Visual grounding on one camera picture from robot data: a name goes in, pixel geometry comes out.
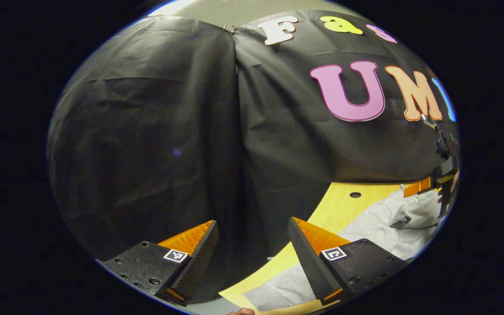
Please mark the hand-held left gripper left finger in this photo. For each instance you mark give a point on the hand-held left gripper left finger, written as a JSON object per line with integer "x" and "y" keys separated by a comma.
{"x": 195, "y": 267}

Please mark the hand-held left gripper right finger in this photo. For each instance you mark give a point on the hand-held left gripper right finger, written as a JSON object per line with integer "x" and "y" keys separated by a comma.
{"x": 309, "y": 267}

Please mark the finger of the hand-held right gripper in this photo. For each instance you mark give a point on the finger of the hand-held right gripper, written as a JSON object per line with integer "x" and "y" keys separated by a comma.
{"x": 417, "y": 187}

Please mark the grey zip-neck sweatshirt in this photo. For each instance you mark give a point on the grey zip-neck sweatshirt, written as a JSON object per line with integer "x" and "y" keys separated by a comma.
{"x": 379, "y": 227}

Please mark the black backdrop cloth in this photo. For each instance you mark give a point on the black backdrop cloth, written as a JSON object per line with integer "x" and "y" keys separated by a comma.
{"x": 147, "y": 131}

